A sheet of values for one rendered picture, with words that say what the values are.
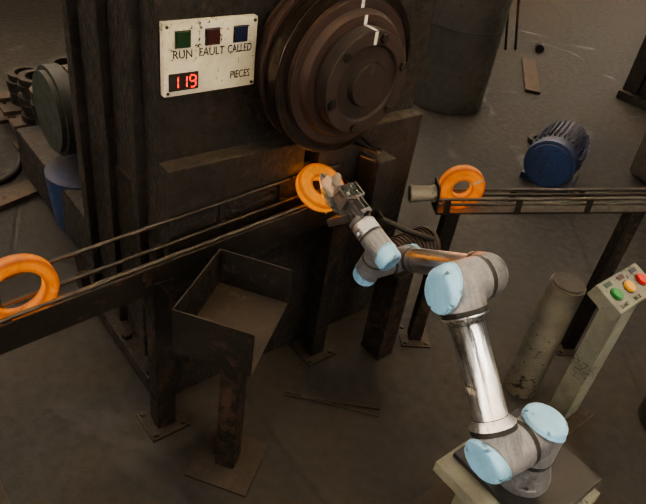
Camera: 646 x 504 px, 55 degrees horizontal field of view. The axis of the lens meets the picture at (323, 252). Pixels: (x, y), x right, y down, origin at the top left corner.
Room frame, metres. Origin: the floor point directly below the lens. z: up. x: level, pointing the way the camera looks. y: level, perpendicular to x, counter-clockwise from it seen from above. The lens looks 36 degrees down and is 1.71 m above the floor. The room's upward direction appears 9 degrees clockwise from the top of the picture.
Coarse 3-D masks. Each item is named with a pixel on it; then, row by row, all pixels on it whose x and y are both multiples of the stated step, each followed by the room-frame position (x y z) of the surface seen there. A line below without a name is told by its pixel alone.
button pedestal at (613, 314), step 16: (624, 272) 1.66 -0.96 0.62; (640, 272) 1.69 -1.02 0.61; (592, 288) 1.57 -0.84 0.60; (608, 288) 1.57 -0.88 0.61; (624, 288) 1.60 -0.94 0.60; (640, 288) 1.62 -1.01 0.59; (608, 304) 1.52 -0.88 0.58; (624, 304) 1.53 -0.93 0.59; (608, 320) 1.57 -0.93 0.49; (624, 320) 1.59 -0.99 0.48; (592, 336) 1.58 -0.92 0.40; (608, 336) 1.55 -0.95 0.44; (576, 352) 1.60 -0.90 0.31; (592, 352) 1.57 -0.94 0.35; (608, 352) 1.61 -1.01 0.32; (576, 368) 1.58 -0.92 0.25; (592, 368) 1.55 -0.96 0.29; (560, 384) 1.60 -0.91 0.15; (576, 384) 1.56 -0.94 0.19; (544, 400) 1.64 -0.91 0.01; (560, 400) 1.58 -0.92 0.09; (576, 400) 1.57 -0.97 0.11; (576, 416) 1.59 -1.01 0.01
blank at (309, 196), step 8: (304, 168) 1.67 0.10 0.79; (312, 168) 1.68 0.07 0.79; (320, 168) 1.70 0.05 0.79; (328, 168) 1.71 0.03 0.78; (304, 176) 1.64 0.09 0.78; (312, 176) 1.66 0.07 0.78; (296, 184) 1.63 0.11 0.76; (304, 184) 1.62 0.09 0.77; (312, 184) 1.63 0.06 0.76; (304, 192) 1.60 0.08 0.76; (312, 192) 1.61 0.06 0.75; (304, 200) 1.59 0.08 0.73; (312, 200) 1.58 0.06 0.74; (320, 200) 1.60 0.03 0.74; (312, 208) 1.59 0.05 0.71; (320, 208) 1.58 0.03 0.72; (328, 208) 1.59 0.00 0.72
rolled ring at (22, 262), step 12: (0, 264) 1.04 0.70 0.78; (12, 264) 1.04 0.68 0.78; (24, 264) 1.06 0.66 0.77; (36, 264) 1.08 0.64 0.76; (48, 264) 1.10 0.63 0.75; (0, 276) 1.02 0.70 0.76; (48, 276) 1.09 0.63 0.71; (48, 288) 1.09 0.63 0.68; (36, 300) 1.08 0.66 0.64; (48, 300) 1.09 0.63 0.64; (0, 312) 1.02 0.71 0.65; (12, 312) 1.04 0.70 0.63; (0, 324) 1.01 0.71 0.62
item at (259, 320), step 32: (224, 256) 1.30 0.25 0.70; (192, 288) 1.14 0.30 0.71; (224, 288) 1.28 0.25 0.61; (256, 288) 1.28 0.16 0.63; (288, 288) 1.26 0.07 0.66; (192, 320) 1.04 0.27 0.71; (224, 320) 1.17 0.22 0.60; (256, 320) 1.18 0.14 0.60; (192, 352) 1.04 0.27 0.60; (224, 352) 1.02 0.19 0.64; (256, 352) 1.08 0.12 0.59; (224, 384) 1.15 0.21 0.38; (224, 416) 1.15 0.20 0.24; (224, 448) 1.15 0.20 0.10; (256, 448) 1.23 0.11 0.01; (224, 480) 1.10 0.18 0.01
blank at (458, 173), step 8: (456, 168) 1.87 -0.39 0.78; (464, 168) 1.87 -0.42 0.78; (472, 168) 1.88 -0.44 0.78; (448, 176) 1.86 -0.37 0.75; (456, 176) 1.86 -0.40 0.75; (464, 176) 1.86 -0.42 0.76; (472, 176) 1.87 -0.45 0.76; (480, 176) 1.87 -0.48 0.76; (440, 184) 1.86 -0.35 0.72; (448, 184) 1.86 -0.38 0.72; (472, 184) 1.87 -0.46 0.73; (480, 184) 1.87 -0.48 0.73; (448, 192) 1.86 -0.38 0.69; (464, 192) 1.89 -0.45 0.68; (472, 192) 1.87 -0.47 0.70; (480, 192) 1.87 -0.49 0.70; (456, 208) 1.87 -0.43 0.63
